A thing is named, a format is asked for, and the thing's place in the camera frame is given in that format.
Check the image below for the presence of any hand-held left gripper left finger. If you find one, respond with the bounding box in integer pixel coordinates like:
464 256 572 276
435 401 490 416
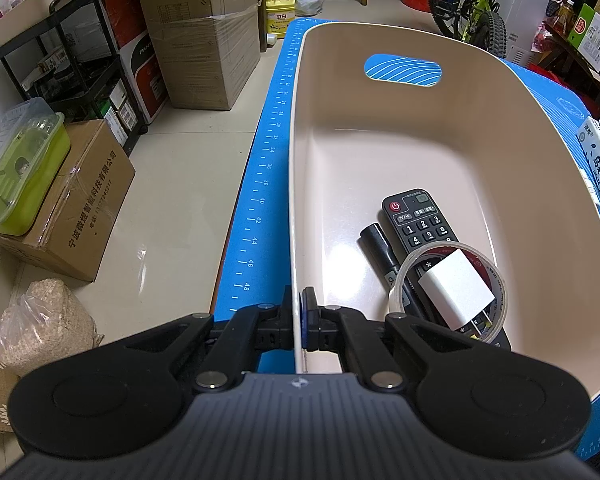
98 285 301 394

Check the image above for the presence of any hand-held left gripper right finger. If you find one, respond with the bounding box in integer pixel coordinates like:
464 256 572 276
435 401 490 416
300 286 513 392

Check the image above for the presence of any black marker pen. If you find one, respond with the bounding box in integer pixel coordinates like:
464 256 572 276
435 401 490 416
358 222 432 319

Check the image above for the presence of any black remote control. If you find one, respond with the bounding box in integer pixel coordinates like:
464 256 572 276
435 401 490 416
381 188 514 352

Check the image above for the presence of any white charger plug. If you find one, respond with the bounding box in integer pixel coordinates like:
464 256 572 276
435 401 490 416
417 251 496 339

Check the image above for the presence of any clear tape roll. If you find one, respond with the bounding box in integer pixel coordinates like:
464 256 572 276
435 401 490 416
388 242 509 344

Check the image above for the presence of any beige plastic storage bin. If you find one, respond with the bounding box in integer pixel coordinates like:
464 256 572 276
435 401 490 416
287 20 600 404

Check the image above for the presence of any blue silicone mat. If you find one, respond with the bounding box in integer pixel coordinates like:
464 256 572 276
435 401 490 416
212 17 600 462

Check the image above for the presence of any printed brown cardboard box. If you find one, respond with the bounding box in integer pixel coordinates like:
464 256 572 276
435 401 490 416
0 118 136 283

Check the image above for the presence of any clear bag of grain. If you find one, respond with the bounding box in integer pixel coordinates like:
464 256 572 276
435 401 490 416
0 278 104 377

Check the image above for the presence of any red and white appliance box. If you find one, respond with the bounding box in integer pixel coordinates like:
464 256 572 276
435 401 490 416
104 0 169 127

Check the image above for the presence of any green container with clear lid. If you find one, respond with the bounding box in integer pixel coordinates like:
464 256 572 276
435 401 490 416
0 97 73 236

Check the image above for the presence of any yellow detergent bottle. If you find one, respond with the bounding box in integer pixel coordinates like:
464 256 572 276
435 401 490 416
264 0 297 39

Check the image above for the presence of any black metal cart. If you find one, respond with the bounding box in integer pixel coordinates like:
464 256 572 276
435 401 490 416
0 0 149 157

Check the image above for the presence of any green bicycle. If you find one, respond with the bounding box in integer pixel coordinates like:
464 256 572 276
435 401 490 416
427 0 519 59

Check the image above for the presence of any white chest freezer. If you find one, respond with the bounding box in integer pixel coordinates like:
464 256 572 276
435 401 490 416
500 0 582 69

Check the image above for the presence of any green and white carton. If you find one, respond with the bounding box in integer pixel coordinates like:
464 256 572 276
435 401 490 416
567 2 600 74

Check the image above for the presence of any beige basket with handle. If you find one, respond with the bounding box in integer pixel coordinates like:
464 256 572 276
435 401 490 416
0 0 96 46

